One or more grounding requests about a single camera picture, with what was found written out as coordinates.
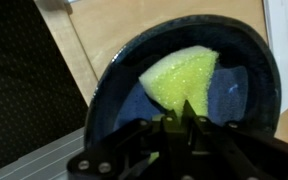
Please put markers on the black bowl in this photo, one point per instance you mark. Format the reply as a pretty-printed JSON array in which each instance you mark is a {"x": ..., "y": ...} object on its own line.
[{"x": 245, "y": 86}]

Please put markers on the yellow sponge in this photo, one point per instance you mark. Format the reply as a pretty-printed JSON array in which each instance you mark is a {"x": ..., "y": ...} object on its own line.
[{"x": 183, "y": 75}]

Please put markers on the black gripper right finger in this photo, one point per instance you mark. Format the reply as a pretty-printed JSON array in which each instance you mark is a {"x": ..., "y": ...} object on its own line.
[{"x": 247, "y": 153}]

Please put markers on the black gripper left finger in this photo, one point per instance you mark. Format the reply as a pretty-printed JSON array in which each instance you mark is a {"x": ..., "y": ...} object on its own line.
[{"x": 133, "y": 152}]

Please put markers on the white paper envelope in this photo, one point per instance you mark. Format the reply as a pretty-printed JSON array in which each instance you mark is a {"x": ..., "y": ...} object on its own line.
[{"x": 276, "y": 17}]

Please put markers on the white wall heater unit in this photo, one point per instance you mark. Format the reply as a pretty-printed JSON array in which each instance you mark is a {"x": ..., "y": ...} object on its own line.
[{"x": 48, "y": 162}]

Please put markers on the light wooden side table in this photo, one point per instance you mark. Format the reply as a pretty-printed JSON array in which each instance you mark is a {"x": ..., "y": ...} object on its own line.
[{"x": 89, "y": 33}]

